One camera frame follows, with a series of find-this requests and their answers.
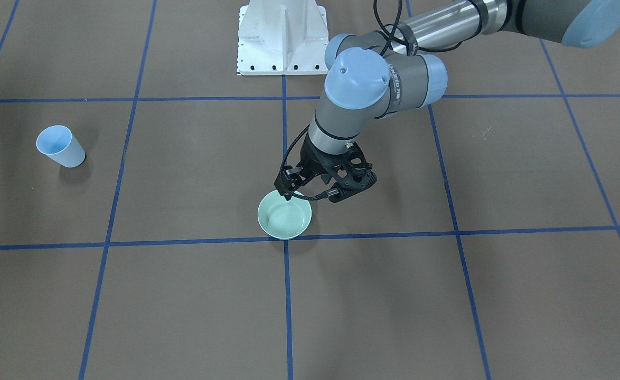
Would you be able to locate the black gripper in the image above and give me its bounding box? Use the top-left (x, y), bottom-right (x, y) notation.
top-left (275, 132), bottom-right (378, 203)

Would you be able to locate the light green bowl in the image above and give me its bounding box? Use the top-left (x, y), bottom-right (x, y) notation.
top-left (257, 191), bottom-right (312, 240)

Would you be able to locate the light blue plastic cup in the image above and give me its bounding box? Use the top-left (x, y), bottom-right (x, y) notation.
top-left (35, 125), bottom-right (86, 168)

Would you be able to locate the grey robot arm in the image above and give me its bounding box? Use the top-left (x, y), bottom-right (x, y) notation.
top-left (274, 1), bottom-right (620, 203)

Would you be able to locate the brown paper table mat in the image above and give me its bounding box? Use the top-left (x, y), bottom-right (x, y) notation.
top-left (0, 0), bottom-right (620, 380)

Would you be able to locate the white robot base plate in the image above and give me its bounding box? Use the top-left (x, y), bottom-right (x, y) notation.
top-left (236, 1), bottom-right (329, 75)

